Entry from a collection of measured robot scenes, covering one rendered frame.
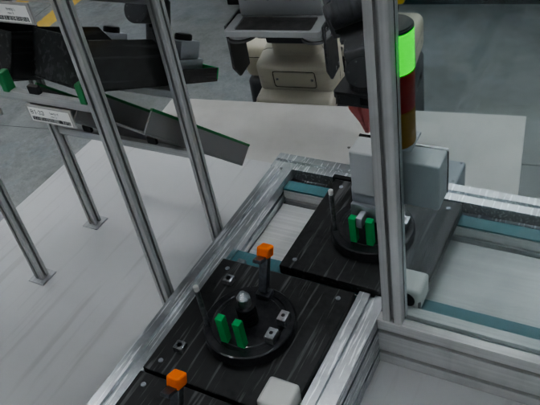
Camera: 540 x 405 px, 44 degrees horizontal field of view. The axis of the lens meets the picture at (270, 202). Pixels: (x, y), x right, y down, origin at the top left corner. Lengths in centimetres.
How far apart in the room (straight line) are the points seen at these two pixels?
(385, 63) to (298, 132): 88
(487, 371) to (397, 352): 14
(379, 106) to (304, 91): 110
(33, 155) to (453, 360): 281
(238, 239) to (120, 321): 26
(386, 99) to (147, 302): 68
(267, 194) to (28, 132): 260
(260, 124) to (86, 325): 68
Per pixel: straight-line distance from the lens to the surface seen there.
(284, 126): 165
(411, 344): 105
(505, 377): 105
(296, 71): 185
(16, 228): 134
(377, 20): 74
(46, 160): 348
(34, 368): 127
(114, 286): 134
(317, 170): 132
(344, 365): 99
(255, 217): 124
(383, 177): 85
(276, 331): 98
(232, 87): 363
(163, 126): 113
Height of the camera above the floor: 175
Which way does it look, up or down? 39 degrees down
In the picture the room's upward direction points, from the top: 11 degrees counter-clockwise
